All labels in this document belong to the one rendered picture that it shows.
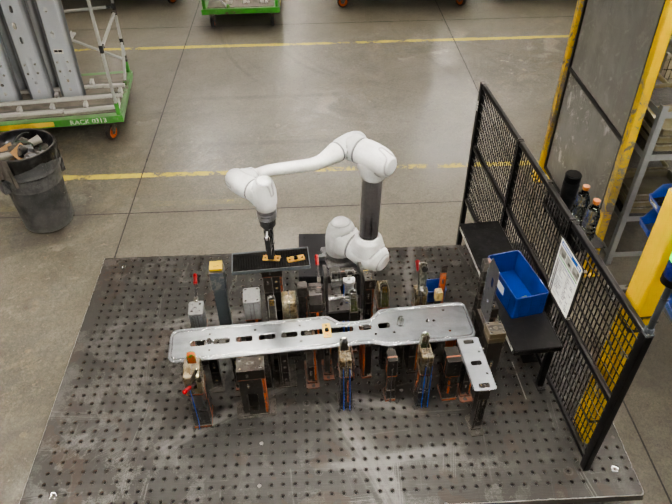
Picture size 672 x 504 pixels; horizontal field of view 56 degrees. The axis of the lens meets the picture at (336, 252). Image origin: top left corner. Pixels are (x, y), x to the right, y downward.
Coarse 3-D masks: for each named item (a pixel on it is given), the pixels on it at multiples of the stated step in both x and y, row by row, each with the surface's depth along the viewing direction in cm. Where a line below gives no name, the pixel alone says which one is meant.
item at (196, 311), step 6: (192, 306) 290; (198, 306) 289; (192, 312) 287; (198, 312) 287; (204, 312) 293; (192, 318) 287; (198, 318) 288; (204, 318) 292; (192, 324) 290; (198, 324) 290; (204, 324) 291; (198, 342) 300
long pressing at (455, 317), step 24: (384, 312) 294; (408, 312) 293; (432, 312) 293; (456, 312) 293; (192, 336) 284; (216, 336) 283; (240, 336) 283; (312, 336) 283; (336, 336) 283; (360, 336) 283; (384, 336) 282; (408, 336) 282; (432, 336) 282; (456, 336) 282
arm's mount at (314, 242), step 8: (304, 240) 370; (312, 240) 370; (320, 240) 370; (312, 248) 365; (320, 248) 365; (312, 256) 360; (312, 264) 355; (320, 264) 355; (304, 272) 350; (312, 272) 350; (320, 272) 350; (328, 272) 350; (304, 280) 350; (312, 280) 350; (328, 280) 350
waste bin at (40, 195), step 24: (0, 144) 476; (24, 144) 471; (48, 144) 483; (0, 168) 451; (24, 168) 453; (48, 168) 466; (24, 192) 469; (48, 192) 477; (24, 216) 488; (48, 216) 489; (72, 216) 511
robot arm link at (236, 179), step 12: (336, 144) 297; (324, 156) 293; (336, 156) 296; (252, 168) 283; (264, 168) 287; (276, 168) 288; (288, 168) 289; (300, 168) 290; (312, 168) 291; (228, 180) 281; (240, 180) 277; (240, 192) 278
